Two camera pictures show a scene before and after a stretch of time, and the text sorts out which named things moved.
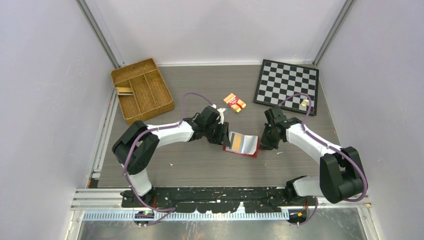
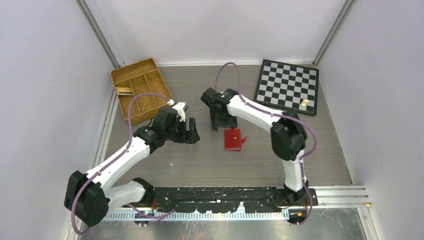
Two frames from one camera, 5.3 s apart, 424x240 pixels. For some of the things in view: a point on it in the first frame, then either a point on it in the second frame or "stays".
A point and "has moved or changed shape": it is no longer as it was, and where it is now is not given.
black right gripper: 265,144 → 232,122
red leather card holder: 246,145 has moved or changed shape
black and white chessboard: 277,81 stays
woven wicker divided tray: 151,97 stays
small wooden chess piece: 304,103 stays
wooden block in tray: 124,91 stays
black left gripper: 223,137 → 188,137
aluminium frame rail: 95,172 stays
